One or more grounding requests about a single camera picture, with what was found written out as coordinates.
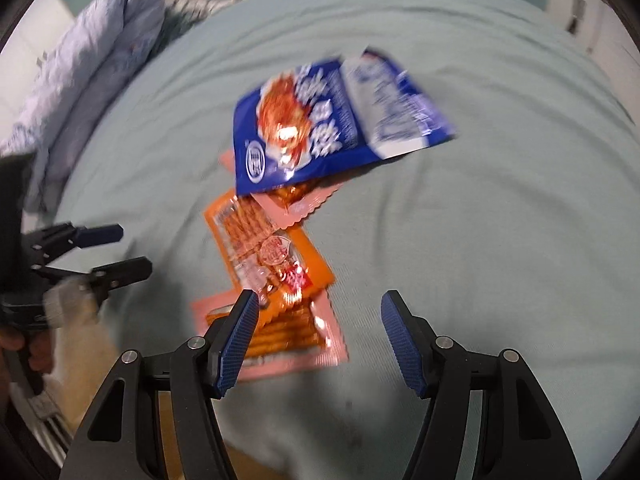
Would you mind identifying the clear plastic bag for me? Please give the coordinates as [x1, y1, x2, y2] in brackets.
[42, 275, 108, 423]

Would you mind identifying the white cabinet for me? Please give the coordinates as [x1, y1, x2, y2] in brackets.
[545, 0, 640, 61]

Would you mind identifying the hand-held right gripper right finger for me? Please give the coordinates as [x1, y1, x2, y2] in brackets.
[380, 290, 583, 480]

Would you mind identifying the light blue floral quilt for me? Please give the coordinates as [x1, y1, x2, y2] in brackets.
[0, 0, 168, 211]

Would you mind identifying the orange spicy strip packet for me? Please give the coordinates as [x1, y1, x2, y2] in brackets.
[204, 190, 336, 306]

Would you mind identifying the person's left hand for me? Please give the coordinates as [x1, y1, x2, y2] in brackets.
[0, 324, 57, 376]

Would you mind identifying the cardboard box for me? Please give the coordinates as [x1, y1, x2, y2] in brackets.
[155, 392, 271, 480]

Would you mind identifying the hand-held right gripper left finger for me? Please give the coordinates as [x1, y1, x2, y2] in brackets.
[59, 288, 261, 480]

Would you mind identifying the light green bed sheet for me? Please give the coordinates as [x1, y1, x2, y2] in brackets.
[55, 0, 640, 480]

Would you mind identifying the large blue snack bag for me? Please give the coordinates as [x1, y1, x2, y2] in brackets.
[234, 49, 457, 196]

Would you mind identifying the floral patterned cloth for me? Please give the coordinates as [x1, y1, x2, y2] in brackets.
[165, 0, 301, 43]

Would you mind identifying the white wardrobe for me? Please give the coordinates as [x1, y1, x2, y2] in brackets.
[0, 0, 76, 128]

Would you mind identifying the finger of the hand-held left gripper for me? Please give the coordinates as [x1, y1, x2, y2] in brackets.
[35, 256, 153, 302]
[27, 223, 124, 263]

